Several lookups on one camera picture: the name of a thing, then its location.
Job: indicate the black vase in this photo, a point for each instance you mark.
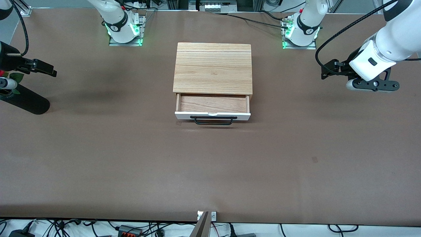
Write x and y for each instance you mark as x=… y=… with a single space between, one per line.
x=29 y=102

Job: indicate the small metal bracket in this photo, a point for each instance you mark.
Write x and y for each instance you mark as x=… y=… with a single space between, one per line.
x=213 y=216

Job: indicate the white power strip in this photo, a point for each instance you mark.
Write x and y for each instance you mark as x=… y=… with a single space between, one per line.
x=213 y=6

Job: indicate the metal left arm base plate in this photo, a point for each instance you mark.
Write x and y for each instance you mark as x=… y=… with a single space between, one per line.
x=301 y=47

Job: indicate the brown camera post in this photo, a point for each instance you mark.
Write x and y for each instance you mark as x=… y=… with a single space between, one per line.
x=201 y=228

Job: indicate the light wooden drawer cabinet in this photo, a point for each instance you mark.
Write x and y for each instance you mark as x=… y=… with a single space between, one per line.
x=213 y=65

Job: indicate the aluminium corner bracket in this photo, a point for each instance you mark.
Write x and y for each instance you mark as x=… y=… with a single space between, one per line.
x=26 y=11

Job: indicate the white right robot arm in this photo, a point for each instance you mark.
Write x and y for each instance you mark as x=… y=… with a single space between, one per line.
x=120 y=29

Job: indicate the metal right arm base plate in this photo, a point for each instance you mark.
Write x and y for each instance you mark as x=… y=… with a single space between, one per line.
x=125 y=44

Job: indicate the black left camera mount plate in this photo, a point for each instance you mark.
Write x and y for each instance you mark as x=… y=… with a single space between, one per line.
x=381 y=85

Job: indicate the artificial flower with green leaves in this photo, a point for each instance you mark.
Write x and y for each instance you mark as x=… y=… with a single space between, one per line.
x=16 y=77

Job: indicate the aluminium frame profile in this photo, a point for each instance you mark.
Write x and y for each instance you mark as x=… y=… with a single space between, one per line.
x=335 y=6

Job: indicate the black power adapter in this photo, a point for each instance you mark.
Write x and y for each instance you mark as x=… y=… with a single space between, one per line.
x=19 y=234

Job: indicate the white-fronted wooden drawer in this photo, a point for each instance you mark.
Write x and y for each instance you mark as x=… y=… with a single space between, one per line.
x=213 y=103

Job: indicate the black box with red connectors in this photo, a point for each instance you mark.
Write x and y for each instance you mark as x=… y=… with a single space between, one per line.
x=130 y=232

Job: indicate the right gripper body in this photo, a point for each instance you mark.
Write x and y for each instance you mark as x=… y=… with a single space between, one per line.
x=9 y=60

